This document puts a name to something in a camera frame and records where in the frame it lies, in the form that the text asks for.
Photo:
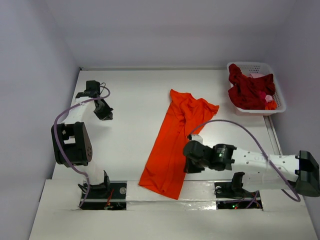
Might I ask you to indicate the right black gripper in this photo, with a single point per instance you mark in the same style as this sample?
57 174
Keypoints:
189 163

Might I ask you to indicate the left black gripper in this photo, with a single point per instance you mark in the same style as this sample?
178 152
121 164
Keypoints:
108 111

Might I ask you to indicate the orange t shirt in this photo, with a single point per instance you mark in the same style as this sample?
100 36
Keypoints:
164 170

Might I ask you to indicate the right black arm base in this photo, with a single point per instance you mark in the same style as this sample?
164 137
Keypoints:
229 199

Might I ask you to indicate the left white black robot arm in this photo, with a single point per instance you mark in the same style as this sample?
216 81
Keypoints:
71 142

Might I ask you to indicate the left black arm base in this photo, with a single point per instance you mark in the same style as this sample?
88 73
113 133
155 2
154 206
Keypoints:
99 198

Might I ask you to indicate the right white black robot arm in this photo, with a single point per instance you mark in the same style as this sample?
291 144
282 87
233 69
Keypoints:
252 171

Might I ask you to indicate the dark red t shirt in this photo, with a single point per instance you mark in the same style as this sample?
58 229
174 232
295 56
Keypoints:
249 93

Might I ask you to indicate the small orange cloth in basket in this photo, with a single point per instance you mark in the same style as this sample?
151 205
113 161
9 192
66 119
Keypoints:
271 105

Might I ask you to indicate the white plastic basket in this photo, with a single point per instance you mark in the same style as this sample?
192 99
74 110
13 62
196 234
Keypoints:
256 70

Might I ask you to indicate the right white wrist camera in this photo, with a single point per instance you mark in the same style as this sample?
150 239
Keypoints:
195 137

